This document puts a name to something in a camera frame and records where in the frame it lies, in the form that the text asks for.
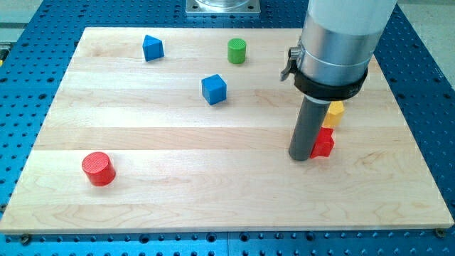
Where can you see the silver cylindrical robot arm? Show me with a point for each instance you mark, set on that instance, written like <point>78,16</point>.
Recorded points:
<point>330,61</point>

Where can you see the blue cube block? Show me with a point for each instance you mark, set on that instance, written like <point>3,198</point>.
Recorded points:
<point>214,89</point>

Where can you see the light wooden board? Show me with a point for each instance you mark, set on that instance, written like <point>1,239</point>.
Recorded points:
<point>183,165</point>

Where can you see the green cylinder block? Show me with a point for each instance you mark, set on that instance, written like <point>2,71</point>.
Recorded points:
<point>236,50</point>

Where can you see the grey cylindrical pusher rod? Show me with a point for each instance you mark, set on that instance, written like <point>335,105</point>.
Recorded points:
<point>308,125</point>

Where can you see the red star block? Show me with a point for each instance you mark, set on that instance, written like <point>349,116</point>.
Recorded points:
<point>324,143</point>

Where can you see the yellow hexagon block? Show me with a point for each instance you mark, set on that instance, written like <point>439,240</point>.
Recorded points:
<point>334,115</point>

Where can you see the blue triangular prism block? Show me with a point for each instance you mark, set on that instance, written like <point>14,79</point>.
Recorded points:
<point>153,48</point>

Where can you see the red cylinder block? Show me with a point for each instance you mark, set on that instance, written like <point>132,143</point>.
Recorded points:
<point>98,168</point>

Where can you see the blue perforated metal table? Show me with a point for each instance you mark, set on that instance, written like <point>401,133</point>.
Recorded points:
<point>416,54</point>

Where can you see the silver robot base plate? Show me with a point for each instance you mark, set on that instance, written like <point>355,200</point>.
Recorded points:
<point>223,6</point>

